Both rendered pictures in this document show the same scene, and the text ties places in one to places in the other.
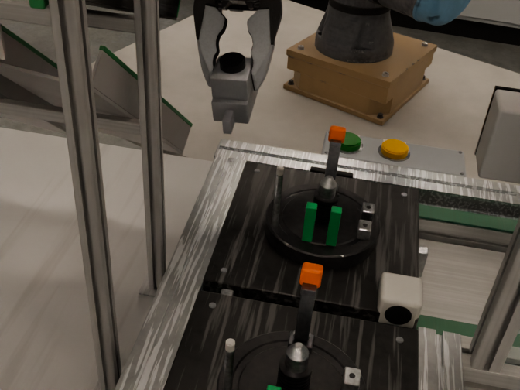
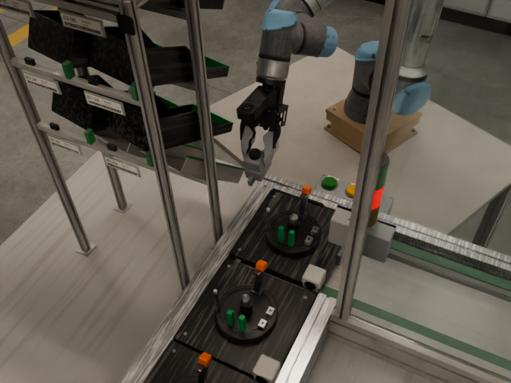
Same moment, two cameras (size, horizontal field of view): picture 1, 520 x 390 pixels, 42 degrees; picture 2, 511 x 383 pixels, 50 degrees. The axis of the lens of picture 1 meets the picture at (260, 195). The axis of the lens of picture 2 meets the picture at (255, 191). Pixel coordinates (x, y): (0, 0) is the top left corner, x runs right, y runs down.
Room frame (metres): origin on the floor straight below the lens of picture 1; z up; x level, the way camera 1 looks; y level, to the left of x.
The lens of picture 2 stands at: (-0.20, -0.29, 2.05)
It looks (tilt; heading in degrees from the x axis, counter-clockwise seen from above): 47 degrees down; 20
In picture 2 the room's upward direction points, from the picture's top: 2 degrees counter-clockwise
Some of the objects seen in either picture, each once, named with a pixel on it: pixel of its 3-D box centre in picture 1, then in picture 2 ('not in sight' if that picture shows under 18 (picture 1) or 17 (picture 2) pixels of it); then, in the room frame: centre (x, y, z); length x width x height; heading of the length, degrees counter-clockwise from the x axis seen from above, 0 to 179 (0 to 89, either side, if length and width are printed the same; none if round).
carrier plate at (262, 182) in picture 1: (320, 235); (293, 237); (0.64, -0.08, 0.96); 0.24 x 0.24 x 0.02; 82
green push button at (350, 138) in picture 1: (347, 144); (329, 184); (0.85, -0.12, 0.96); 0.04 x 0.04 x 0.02
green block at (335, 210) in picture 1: (333, 226); (291, 238); (0.60, -0.09, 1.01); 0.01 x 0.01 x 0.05; 82
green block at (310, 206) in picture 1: (309, 222); (280, 234); (0.60, -0.06, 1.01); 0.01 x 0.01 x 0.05; 82
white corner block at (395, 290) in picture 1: (398, 300); (313, 278); (0.53, -0.16, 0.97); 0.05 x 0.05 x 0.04; 82
